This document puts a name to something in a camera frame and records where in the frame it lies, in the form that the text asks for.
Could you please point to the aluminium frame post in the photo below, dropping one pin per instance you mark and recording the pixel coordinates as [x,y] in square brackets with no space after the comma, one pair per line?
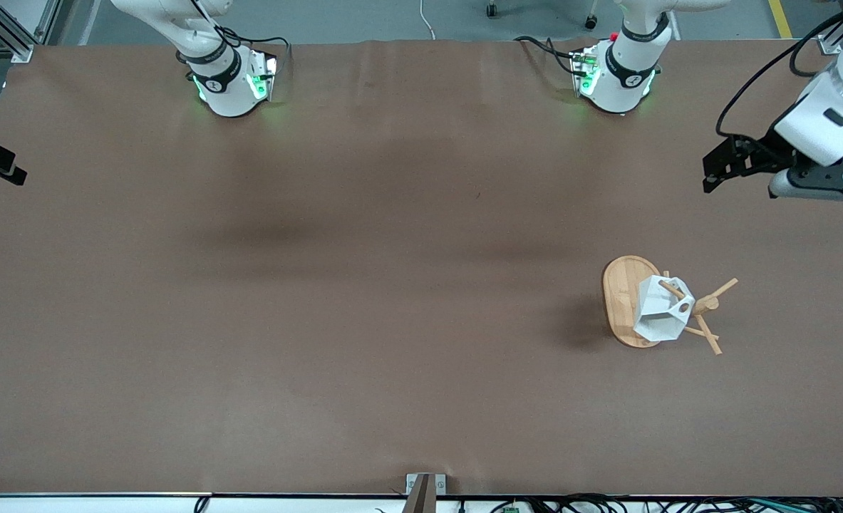
[15,44]
[831,44]

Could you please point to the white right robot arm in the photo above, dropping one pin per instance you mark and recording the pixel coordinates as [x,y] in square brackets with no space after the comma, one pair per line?
[225,96]

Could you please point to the wooden cup rack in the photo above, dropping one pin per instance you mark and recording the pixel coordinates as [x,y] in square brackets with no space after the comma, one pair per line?
[621,292]

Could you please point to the white faceted cup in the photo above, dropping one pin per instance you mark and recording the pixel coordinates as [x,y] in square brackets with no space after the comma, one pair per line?
[660,317]

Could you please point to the brown table cover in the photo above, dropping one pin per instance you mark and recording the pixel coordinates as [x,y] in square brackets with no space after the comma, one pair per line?
[392,356]

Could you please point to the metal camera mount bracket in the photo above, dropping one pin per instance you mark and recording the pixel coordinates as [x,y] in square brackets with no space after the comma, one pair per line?
[425,491]

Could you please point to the black caster wheel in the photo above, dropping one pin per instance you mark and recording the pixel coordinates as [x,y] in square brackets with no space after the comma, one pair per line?
[591,22]
[492,10]

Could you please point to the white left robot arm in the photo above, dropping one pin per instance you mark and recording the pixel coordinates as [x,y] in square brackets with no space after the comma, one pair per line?
[624,78]

